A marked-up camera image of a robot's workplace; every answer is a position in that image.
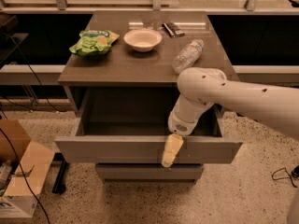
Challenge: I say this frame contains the grey top drawer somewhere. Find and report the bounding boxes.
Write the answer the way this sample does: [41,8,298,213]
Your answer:
[56,87,242,164]

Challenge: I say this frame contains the grey drawer cabinet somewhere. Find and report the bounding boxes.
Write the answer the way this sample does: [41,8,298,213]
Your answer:
[57,10,241,185]

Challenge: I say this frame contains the black floor cable right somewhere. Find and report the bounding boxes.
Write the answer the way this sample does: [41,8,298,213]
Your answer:
[271,165,299,189]

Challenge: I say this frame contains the grey drawer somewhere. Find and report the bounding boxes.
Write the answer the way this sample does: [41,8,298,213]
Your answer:
[56,87,242,164]
[95,164,204,181]

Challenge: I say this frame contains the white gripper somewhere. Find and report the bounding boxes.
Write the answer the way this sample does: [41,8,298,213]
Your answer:
[162,111,199,168]

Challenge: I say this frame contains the dark snack bar wrapper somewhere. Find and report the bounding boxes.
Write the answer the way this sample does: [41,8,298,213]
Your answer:
[162,22,185,37]

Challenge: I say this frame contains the green chip bag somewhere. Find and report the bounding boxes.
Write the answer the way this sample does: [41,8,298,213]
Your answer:
[69,30,119,57]

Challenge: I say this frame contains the black metal stand bar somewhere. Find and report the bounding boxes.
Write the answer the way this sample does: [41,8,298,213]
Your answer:
[52,153,68,194]

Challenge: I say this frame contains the brown cardboard box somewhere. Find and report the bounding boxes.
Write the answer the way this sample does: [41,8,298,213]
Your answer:
[0,119,54,218]

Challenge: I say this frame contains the black floor cable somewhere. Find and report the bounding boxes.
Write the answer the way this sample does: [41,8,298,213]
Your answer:
[0,31,64,224]
[271,165,299,189]

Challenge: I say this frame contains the black floor cable left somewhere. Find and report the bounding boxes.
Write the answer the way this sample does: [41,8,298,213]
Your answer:
[0,31,64,224]

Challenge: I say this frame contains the grey bottom drawer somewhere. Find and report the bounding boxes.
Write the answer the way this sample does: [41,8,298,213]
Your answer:
[95,164,204,181]

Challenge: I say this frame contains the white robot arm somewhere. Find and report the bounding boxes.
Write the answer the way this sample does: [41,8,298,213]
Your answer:
[162,67,299,168]

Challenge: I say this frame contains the white paper bowl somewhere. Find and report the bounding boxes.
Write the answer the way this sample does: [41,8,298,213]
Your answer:
[123,29,162,52]

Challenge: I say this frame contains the clear plastic water bottle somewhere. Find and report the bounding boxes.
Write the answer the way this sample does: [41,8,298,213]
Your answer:
[172,39,204,74]

